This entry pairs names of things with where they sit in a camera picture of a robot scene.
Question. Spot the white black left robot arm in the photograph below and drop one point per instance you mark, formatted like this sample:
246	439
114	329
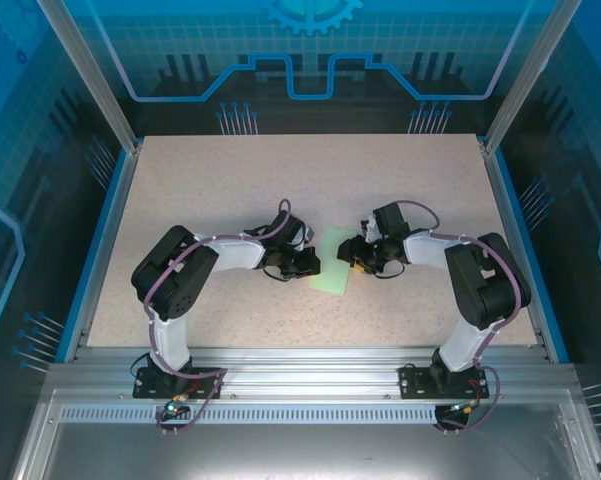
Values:
230	255

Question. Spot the small adapter with indicator light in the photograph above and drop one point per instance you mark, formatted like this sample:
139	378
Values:
462	407
172	407

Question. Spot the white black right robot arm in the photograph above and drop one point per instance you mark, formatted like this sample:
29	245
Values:
430	252

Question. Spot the aluminium table edge beam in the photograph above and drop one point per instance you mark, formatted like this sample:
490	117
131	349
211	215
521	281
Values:
310	370

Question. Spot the blue aluminium side rail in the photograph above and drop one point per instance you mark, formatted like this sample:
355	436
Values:
520	250
105	250

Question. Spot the light green paper sheet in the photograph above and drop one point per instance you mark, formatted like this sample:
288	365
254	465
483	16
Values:
330	270

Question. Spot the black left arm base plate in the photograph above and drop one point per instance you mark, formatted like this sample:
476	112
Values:
142	382

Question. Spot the steel sheet tray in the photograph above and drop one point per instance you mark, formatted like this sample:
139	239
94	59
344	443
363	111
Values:
305	455

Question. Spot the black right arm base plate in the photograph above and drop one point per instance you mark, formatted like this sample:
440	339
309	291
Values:
409	382

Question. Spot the aluminium frame post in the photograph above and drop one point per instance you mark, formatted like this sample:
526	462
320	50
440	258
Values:
522	85
99	85

